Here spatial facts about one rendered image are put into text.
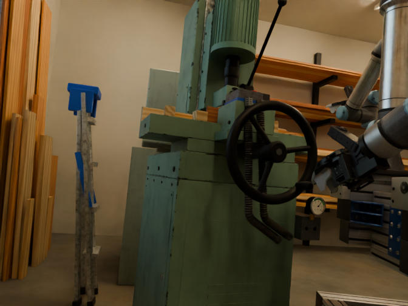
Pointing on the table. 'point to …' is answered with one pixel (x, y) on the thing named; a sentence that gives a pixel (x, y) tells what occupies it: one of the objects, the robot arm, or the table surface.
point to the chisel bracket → (221, 95)
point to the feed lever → (264, 45)
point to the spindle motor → (235, 30)
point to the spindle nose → (231, 70)
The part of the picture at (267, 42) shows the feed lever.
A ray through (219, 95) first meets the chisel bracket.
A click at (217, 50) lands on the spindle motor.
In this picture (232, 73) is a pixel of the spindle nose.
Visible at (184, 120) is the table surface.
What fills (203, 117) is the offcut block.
